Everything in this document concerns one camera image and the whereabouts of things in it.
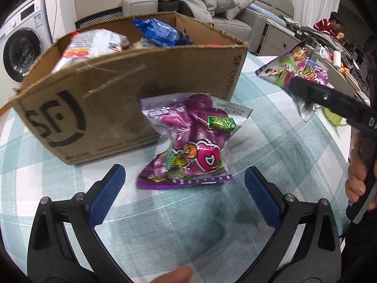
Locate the red snack packet in box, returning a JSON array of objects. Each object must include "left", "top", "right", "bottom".
[{"left": 198, "top": 43, "right": 221, "bottom": 47}]

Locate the grey fabric sofa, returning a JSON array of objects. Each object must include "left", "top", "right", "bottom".
[{"left": 122, "top": 0, "right": 295, "bottom": 54}]

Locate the right hand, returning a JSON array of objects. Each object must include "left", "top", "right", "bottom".
[{"left": 345, "top": 133, "right": 369, "bottom": 203}]

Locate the green mug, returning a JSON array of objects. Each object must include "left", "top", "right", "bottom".
[{"left": 322, "top": 107, "right": 348, "bottom": 127}]

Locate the white front-load washing machine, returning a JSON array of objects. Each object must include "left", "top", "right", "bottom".
[{"left": 0, "top": 0, "right": 52, "bottom": 105}]

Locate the person in red sweater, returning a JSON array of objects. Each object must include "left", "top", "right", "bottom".
[{"left": 313, "top": 12, "right": 344, "bottom": 40}]

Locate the white paper roll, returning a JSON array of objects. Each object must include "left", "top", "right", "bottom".
[{"left": 333, "top": 50, "right": 342, "bottom": 68}]

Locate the red white snack bag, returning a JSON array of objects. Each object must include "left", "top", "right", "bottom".
[{"left": 51, "top": 29, "right": 130, "bottom": 73}]

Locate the brown SF cardboard box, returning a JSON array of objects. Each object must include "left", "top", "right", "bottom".
[{"left": 10, "top": 12, "right": 249, "bottom": 165}]

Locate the left hand fingertip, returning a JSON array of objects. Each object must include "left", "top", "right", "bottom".
[{"left": 152, "top": 266, "right": 193, "bottom": 283}]

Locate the black patterned chair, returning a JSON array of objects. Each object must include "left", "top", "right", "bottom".
[{"left": 75, "top": 7, "right": 123, "bottom": 30}]

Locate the teal white checked tablecloth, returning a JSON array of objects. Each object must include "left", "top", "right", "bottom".
[{"left": 1, "top": 55, "right": 351, "bottom": 282}]

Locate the grey drawer cabinet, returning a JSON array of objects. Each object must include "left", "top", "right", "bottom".
[{"left": 256, "top": 20, "right": 369, "bottom": 96}]

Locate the purple candy bag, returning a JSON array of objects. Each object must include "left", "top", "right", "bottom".
[
  {"left": 137, "top": 93, "right": 252, "bottom": 190},
  {"left": 256, "top": 42, "right": 334, "bottom": 121}
]

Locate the blue Oreo cookie packet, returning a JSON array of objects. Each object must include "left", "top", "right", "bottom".
[{"left": 133, "top": 19, "right": 194, "bottom": 48}]

